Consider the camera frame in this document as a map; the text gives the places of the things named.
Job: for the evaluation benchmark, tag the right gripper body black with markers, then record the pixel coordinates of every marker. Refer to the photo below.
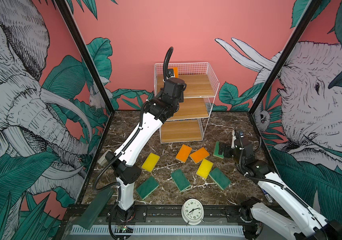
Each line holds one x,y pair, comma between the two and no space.
230,153

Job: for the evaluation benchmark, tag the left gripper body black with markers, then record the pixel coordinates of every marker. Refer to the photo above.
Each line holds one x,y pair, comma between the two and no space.
181,100

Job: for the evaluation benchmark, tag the orange sponge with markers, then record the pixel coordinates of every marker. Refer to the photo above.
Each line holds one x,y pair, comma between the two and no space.
199,155
176,72
184,153

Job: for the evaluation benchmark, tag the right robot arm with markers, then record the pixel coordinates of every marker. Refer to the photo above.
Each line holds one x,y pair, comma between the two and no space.
303,222

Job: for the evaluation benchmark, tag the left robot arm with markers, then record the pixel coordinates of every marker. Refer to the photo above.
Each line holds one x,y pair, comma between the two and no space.
153,114

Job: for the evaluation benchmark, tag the green sponge back right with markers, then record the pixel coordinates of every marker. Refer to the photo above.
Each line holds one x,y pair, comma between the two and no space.
219,150

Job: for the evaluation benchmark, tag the green sponge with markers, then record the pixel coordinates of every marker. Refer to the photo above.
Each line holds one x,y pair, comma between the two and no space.
147,187
219,150
220,178
180,180

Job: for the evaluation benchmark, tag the green sponge front right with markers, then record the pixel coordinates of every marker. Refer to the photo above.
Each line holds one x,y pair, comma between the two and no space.
220,178

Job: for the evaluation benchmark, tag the yellow sponge right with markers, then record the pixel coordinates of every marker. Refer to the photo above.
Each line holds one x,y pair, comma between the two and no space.
204,168

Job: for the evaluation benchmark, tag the yellow sponge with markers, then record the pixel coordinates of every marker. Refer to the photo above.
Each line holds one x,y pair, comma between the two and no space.
150,162
204,168

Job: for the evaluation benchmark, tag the red and blue marker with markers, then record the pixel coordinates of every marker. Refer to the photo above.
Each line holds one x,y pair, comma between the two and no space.
268,197

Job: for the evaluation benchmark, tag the green sponge front middle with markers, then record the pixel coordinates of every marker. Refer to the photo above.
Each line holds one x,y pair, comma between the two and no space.
180,180

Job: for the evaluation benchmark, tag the yellow sponge left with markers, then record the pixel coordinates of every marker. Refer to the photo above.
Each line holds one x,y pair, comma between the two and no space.
150,162

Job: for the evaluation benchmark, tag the white alarm clock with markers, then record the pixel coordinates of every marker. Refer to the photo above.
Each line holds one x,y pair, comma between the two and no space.
193,212

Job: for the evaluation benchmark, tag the green sponge front left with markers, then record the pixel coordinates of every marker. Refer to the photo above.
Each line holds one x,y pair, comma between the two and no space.
147,187

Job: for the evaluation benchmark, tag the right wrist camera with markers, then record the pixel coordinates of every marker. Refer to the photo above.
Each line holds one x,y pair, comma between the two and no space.
237,140

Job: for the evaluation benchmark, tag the white wire three-tier shelf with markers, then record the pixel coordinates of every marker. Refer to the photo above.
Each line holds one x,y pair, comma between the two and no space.
189,123

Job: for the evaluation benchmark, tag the grey block by wall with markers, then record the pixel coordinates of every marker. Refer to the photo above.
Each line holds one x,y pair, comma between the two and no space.
102,160

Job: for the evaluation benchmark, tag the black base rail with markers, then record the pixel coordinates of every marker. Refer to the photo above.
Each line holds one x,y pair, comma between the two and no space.
143,213

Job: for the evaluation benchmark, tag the white slotted cable duct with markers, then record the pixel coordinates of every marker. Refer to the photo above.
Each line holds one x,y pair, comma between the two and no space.
149,230

